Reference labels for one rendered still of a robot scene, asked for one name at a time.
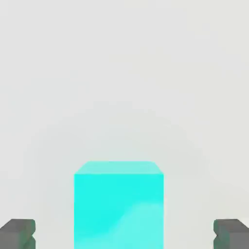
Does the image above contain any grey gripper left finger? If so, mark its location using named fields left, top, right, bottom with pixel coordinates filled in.
left=0, top=218, right=36, bottom=249

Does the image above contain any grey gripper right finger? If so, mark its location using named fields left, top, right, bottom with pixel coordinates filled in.
left=213, top=218, right=249, bottom=249

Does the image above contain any small cyan cube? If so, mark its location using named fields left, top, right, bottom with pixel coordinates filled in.
left=73, top=160, right=164, bottom=249

